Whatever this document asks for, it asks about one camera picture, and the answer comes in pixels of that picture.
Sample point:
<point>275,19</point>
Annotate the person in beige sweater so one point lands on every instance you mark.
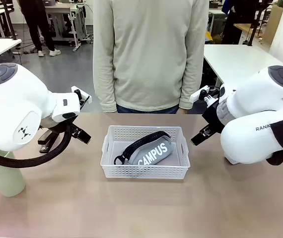
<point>149,54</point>

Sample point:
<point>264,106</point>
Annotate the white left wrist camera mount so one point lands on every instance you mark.
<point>80,95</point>

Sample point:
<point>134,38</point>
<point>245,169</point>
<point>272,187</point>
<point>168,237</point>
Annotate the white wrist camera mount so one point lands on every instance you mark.
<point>80,95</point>
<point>201,93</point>

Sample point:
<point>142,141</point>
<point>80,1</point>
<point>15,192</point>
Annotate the white perforated plastic basket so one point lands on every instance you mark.
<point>145,171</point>

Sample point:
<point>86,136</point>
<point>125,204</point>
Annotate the pale green plastic cup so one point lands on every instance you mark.
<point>5,178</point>

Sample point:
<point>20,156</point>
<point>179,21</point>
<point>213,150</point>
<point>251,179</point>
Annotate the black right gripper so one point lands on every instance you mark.
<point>212,114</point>

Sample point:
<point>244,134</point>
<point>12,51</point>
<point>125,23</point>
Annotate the black stapler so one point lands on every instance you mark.
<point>46,142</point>

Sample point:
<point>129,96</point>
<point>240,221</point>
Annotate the background person in black trousers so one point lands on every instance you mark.
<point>38,24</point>

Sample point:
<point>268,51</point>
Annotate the background person in dark clothes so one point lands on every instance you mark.
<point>235,22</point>

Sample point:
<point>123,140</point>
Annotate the wooden top desk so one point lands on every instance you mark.
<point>243,26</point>

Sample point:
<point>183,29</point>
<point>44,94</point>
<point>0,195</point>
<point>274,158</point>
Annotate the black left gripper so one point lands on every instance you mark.
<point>57,126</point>

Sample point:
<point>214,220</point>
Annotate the large white table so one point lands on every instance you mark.
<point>235,59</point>

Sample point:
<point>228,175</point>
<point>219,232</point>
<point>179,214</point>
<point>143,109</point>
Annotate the grey background workbench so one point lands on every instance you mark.
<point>64,15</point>

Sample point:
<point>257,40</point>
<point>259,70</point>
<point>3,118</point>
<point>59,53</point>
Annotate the black stand pole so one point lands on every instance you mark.
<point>252,32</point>

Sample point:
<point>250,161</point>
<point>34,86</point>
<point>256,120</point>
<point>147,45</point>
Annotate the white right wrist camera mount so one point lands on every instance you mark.
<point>201,93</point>

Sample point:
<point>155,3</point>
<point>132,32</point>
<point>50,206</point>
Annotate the grey CAMPUS pencil case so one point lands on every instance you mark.
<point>154,151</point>

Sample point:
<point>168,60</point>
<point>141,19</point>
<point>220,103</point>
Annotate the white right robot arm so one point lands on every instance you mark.
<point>253,104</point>

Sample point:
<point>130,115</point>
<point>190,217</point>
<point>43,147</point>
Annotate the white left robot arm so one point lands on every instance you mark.
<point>15,106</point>

